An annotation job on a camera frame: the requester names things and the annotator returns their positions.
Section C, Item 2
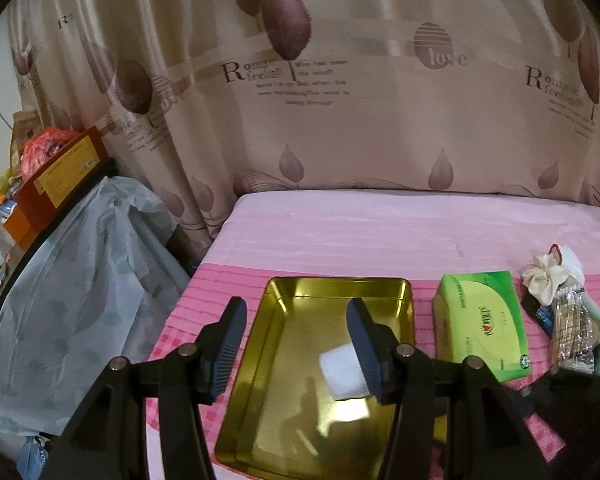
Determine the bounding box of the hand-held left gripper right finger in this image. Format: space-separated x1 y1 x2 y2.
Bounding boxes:
346 297 556 480

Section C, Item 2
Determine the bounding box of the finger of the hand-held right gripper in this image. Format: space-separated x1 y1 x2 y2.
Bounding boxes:
519 372 563 411

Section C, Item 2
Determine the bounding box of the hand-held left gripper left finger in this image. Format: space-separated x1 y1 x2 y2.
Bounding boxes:
40 296 248 480

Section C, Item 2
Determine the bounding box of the white cotton pad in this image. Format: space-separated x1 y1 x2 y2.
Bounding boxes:
319 342 368 402

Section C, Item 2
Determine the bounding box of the gold metal tray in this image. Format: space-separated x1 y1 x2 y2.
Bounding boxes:
212 276 413 466

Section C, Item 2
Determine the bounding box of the blue packet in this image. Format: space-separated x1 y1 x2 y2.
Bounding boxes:
522 292 556 336

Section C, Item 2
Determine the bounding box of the clear cotton swab pack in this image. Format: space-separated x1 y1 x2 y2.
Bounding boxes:
550 285 596 373

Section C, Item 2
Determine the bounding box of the green tissue pack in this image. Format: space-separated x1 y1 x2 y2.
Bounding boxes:
432 270 532 380

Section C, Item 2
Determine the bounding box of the cream scrunchie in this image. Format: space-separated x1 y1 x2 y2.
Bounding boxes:
522 252 573 306

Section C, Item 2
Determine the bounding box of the pink checked blanket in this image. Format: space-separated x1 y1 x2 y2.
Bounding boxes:
147 191 600 480

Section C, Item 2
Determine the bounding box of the white knit glove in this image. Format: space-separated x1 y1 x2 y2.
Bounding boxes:
549 243 587 288

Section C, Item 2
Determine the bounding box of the light blue plastic cover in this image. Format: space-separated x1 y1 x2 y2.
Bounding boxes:
0 177 193 441

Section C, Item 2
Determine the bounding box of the blue bag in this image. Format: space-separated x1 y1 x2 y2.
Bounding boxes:
17 435 48 480

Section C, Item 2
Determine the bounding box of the red box with yellow label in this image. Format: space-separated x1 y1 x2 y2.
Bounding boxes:
17 126 110 233

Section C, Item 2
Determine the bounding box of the orange box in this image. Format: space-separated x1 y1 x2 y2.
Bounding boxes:
2 207 35 245

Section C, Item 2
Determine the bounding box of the beige leaf print curtain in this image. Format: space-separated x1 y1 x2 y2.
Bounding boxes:
5 0 600 266

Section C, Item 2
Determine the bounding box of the red plastic bag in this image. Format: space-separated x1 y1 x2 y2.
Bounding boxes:
20 129 81 181

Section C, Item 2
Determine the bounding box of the yellow green plush toy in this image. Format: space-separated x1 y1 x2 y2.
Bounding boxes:
0 167 21 198

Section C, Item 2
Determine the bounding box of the brown paper bag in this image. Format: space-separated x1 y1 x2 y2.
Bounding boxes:
11 110 43 171

